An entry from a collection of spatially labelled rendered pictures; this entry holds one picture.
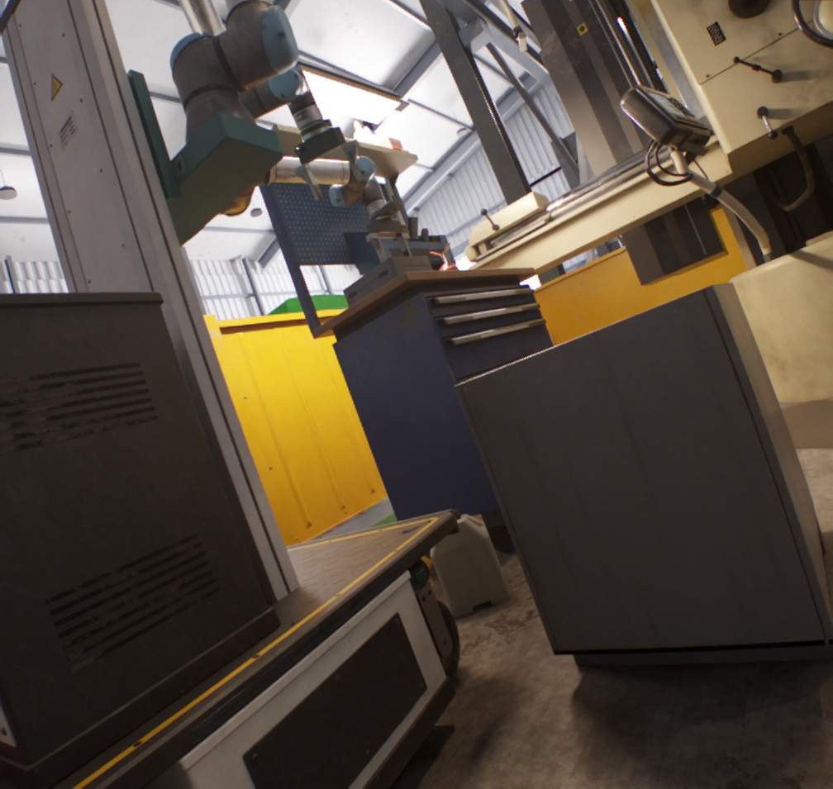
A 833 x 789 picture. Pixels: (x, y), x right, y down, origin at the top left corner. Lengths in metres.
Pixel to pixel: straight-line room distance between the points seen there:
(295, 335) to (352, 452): 0.68
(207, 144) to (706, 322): 0.89
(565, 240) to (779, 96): 1.09
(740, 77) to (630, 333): 1.89
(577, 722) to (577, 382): 0.53
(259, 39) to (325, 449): 1.92
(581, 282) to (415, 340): 3.52
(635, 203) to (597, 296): 2.32
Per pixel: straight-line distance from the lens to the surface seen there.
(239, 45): 1.20
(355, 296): 1.76
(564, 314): 5.11
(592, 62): 3.43
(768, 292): 2.54
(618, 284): 4.97
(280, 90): 1.39
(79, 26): 1.34
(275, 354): 2.62
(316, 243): 2.17
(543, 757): 0.91
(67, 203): 1.32
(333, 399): 2.76
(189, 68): 1.22
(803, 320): 2.50
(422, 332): 1.64
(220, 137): 1.06
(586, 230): 2.83
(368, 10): 12.74
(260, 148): 1.11
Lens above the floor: 0.54
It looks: 3 degrees up
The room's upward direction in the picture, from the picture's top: 21 degrees counter-clockwise
